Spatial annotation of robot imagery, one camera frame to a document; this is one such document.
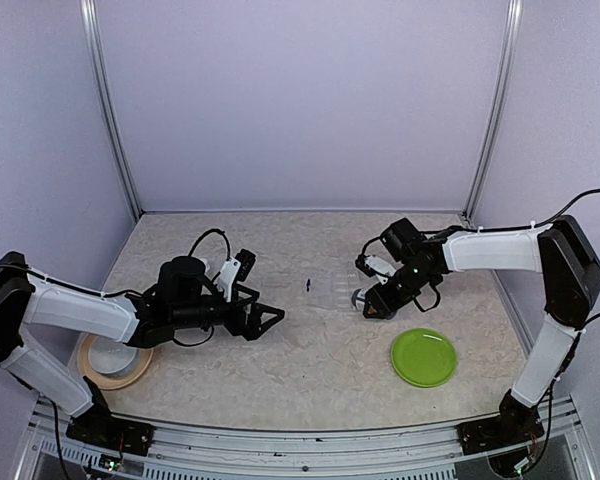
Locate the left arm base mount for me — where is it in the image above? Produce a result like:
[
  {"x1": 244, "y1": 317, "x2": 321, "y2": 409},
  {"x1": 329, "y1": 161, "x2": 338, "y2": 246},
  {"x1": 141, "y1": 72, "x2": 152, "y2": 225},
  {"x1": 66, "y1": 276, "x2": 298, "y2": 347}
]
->
[{"x1": 66, "y1": 376, "x2": 154, "y2": 457}]

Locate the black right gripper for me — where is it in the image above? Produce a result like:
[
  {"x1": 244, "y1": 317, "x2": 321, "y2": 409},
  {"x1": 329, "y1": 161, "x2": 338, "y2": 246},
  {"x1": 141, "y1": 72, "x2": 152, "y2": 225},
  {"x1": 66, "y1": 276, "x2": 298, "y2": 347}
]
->
[{"x1": 364, "y1": 261, "x2": 435, "y2": 318}]

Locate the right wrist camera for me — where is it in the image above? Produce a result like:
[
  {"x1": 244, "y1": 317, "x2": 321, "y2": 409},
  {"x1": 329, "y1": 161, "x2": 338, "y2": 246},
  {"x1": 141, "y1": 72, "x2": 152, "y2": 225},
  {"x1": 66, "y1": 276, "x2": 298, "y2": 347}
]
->
[{"x1": 355, "y1": 254, "x2": 396, "y2": 284}]

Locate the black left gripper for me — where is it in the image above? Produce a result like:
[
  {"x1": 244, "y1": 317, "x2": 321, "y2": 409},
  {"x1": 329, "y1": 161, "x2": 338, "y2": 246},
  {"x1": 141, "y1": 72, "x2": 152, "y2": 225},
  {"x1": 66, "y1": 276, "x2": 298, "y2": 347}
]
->
[{"x1": 172, "y1": 284, "x2": 285, "y2": 341}]

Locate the aluminium frame post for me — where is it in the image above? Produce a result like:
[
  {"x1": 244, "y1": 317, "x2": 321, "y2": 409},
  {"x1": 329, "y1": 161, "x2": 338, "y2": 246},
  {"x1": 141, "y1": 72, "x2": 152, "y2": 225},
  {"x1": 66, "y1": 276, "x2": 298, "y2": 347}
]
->
[
  {"x1": 463, "y1": 0, "x2": 524, "y2": 223},
  {"x1": 79, "y1": 0, "x2": 144, "y2": 223}
]

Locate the right aluminium frame post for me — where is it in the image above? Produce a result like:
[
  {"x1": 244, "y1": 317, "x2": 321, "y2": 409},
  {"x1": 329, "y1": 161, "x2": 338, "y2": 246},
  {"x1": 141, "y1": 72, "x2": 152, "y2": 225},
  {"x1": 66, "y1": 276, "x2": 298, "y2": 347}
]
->
[{"x1": 463, "y1": 0, "x2": 524, "y2": 223}]

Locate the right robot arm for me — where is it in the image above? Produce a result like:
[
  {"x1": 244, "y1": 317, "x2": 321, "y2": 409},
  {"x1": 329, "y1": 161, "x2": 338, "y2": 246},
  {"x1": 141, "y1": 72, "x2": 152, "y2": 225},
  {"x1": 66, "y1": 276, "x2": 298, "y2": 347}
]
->
[{"x1": 354, "y1": 271, "x2": 600, "y2": 428}]

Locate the left aluminium frame post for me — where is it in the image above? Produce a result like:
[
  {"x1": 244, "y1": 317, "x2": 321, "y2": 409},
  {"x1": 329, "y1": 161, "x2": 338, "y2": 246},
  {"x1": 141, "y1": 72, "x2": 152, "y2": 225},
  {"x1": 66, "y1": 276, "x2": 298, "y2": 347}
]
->
[{"x1": 79, "y1": 0, "x2": 144, "y2": 223}]

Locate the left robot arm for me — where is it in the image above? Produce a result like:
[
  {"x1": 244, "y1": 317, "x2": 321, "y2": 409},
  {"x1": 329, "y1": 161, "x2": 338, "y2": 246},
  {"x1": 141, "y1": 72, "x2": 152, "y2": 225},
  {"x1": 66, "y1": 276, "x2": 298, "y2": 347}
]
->
[{"x1": 0, "y1": 249, "x2": 285, "y2": 445}]

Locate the beige plate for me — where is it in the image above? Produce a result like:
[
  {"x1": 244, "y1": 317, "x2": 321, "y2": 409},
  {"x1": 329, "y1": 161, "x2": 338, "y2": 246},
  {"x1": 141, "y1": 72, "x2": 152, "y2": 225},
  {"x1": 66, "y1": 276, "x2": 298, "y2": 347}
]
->
[{"x1": 76, "y1": 334, "x2": 154, "y2": 391}]

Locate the green plate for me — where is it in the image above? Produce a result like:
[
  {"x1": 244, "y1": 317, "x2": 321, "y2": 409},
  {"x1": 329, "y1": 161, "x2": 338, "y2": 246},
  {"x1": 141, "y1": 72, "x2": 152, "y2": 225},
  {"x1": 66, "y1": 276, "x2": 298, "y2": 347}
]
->
[{"x1": 390, "y1": 328, "x2": 458, "y2": 388}]

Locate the clear plastic pill organizer box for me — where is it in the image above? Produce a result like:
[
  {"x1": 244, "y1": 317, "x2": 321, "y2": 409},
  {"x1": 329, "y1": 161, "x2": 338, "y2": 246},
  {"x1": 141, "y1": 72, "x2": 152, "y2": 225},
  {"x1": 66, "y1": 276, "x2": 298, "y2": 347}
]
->
[{"x1": 303, "y1": 270, "x2": 360, "y2": 311}]

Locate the white bowl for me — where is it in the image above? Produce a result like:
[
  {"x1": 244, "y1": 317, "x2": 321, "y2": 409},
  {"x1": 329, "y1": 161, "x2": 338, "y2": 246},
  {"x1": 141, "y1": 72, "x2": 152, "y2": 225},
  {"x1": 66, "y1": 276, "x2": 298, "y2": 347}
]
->
[{"x1": 88, "y1": 337, "x2": 138, "y2": 378}]

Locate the front aluminium rail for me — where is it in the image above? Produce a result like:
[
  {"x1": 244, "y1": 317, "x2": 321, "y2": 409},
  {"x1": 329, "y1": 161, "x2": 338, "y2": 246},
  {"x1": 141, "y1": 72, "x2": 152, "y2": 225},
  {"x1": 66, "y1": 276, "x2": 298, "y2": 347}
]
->
[{"x1": 10, "y1": 397, "x2": 600, "y2": 479}]

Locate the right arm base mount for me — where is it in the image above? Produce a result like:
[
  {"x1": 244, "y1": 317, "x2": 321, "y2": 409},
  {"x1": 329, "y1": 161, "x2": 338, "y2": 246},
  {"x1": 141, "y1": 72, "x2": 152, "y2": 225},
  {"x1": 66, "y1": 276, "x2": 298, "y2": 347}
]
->
[{"x1": 457, "y1": 390, "x2": 545, "y2": 455}]

